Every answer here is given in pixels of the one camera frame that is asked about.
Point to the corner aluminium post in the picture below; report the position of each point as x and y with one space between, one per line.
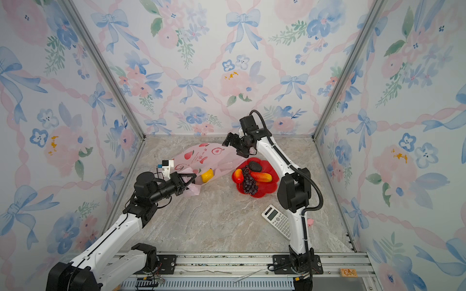
363 36
83 32

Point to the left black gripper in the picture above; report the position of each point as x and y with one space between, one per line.
178 183

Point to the right corner aluminium post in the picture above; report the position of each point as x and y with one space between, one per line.
363 36

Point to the red flower-shaped plate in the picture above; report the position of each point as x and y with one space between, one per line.
263 188

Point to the black mounting plate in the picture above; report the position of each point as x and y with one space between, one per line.
165 264
282 265

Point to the white scientific calculator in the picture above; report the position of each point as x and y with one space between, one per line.
278 220

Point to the dark avocado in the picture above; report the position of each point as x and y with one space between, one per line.
255 166

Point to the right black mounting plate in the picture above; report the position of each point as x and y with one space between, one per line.
282 265

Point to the orange red chili pepper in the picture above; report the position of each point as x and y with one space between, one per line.
261 177

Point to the dark purple grape bunch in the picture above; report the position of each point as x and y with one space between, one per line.
249 183

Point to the pink plastic bag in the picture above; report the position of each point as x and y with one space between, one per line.
202 157

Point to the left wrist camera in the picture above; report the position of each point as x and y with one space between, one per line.
164 169

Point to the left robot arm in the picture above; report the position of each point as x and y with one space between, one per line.
92 270

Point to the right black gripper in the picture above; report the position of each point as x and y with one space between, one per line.
234 139

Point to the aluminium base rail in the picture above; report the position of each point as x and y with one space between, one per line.
249 272

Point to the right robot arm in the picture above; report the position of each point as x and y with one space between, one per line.
294 190

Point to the left corner aluminium post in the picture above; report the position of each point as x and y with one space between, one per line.
83 32

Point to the small wooden block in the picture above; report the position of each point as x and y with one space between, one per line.
348 273

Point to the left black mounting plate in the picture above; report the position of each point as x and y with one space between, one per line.
165 264

